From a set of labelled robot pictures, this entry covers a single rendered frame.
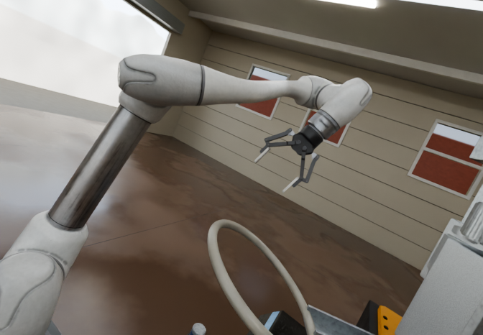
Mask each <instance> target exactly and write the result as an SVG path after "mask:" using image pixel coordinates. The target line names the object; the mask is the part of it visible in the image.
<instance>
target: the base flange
mask: <svg viewBox="0 0 483 335"><path fill-rule="evenodd" d="M401 319H402V317H401V316H399V315H398V314H396V313H395V312H393V311H391V310H390V309H389V308H387V307H385V306H379V308H378V335H395V330H396V328H397V326H398V324H399V323H400V321H401Z"/></svg>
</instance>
